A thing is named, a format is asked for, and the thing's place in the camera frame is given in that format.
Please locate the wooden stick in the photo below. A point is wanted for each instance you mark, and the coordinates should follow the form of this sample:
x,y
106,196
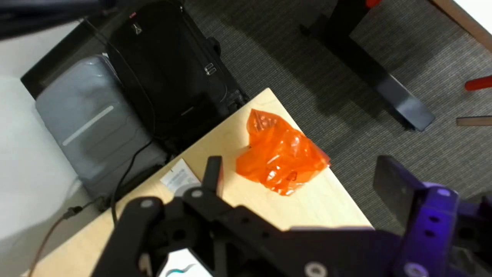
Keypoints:
x,y
474,121

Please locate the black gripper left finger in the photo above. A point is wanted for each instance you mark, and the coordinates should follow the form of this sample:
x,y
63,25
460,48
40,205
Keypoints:
x,y
174,236

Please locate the light wooden board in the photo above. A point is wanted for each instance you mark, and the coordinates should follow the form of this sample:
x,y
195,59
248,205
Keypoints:
x,y
470,21

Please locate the red clamp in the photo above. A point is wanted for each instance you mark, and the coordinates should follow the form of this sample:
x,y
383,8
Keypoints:
x,y
478,84

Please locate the grey hard shell suitcase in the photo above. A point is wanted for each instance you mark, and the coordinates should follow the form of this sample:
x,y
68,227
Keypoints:
x,y
86,117

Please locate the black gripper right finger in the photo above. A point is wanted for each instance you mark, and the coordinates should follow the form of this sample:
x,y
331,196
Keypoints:
x,y
435,231

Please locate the black metal stand base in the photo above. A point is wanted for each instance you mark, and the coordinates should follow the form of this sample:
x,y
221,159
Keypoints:
x,y
358,56

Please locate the orange plastic bag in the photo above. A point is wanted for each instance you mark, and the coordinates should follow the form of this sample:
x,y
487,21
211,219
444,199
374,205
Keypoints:
x,y
277,154

